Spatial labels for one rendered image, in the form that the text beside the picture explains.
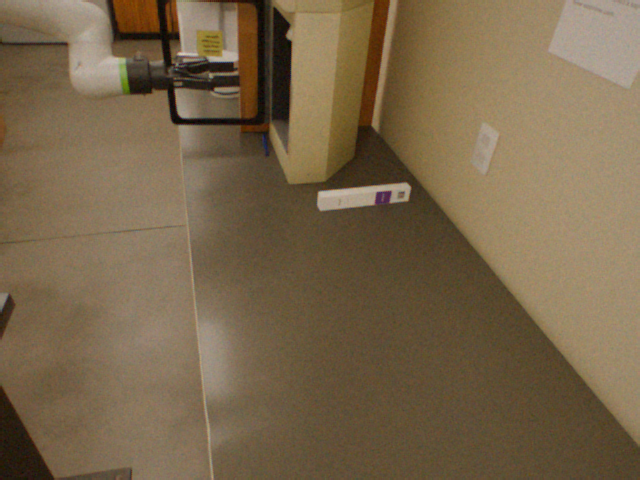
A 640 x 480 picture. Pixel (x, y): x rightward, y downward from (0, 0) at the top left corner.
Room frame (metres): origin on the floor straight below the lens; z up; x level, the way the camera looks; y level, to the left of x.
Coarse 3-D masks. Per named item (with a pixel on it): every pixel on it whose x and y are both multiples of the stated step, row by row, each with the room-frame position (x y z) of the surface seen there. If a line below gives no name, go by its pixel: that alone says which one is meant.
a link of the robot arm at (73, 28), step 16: (0, 0) 1.04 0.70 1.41; (16, 0) 1.07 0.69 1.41; (32, 0) 1.10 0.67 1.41; (48, 0) 1.14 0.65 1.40; (64, 0) 1.18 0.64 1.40; (0, 16) 1.05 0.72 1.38; (16, 16) 1.07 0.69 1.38; (32, 16) 1.09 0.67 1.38; (48, 16) 1.12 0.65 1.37; (64, 16) 1.15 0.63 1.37; (80, 16) 1.18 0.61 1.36; (96, 16) 1.21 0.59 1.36; (48, 32) 1.13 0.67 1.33; (64, 32) 1.15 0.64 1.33; (80, 32) 1.17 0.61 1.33; (96, 32) 1.19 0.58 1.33
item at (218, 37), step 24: (264, 0) 1.47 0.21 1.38; (168, 24) 1.42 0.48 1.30; (192, 24) 1.43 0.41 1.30; (216, 24) 1.45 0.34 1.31; (240, 24) 1.46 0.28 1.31; (192, 48) 1.43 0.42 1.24; (216, 48) 1.45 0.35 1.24; (240, 48) 1.46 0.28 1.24; (240, 72) 1.46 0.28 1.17; (192, 96) 1.43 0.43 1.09; (216, 96) 1.44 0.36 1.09; (240, 96) 1.46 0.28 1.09
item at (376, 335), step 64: (192, 128) 1.51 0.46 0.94; (192, 192) 1.10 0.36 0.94; (256, 192) 1.13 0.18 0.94; (192, 256) 0.83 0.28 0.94; (256, 256) 0.85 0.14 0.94; (320, 256) 0.87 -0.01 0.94; (384, 256) 0.89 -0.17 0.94; (448, 256) 0.91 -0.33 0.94; (256, 320) 0.65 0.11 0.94; (320, 320) 0.66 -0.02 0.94; (384, 320) 0.68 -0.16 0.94; (448, 320) 0.69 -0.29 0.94; (512, 320) 0.71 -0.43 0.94; (256, 384) 0.50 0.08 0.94; (320, 384) 0.51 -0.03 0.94; (384, 384) 0.52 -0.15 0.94; (448, 384) 0.53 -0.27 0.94; (512, 384) 0.54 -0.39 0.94; (576, 384) 0.56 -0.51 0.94; (256, 448) 0.38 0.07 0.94; (320, 448) 0.39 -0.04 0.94; (384, 448) 0.40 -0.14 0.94; (448, 448) 0.41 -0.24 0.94; (512, 448) 0.42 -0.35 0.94; (576, 448) 0.43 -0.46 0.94
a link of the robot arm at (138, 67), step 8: (128, 64) 1.17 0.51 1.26; (136, 64) 1.17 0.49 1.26; (144, 64) 1.18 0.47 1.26; (128, 72) 1.15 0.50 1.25; (136, 72) 1.16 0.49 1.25; (144, 72) 1.17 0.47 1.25; (128, 80) 1.15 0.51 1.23; (136, 80) 1.15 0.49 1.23; (144, 80) 1.16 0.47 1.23; (152, 80) 1.18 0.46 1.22; (136, 88) 1.16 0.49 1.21; (144, 88) 1.16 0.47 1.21; (144, 96) 1.20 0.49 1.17
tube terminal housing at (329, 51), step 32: (320, 0) 1.20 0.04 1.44; (352, 0) 1.27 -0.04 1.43; (320, 32) 1.21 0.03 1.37; (352, 32) 1.29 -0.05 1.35; (320, 64) 1.21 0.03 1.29; (352, 64) 1.31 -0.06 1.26; (320, 96) 1.21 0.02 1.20; (352, 96) 1.33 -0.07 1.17; (320, 128) 1.21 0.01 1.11; (352, 128) 1.36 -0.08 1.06; (288, 160) 1.20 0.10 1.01; (320, 160) 1.21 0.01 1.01
